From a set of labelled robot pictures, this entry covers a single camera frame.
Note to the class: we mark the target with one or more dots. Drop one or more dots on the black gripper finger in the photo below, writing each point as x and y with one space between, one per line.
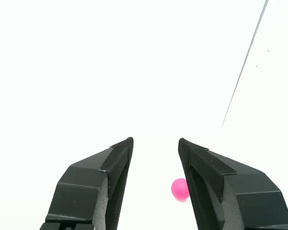
86 191
242 198

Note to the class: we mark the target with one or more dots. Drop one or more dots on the pink ball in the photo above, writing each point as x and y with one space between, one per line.
178 189

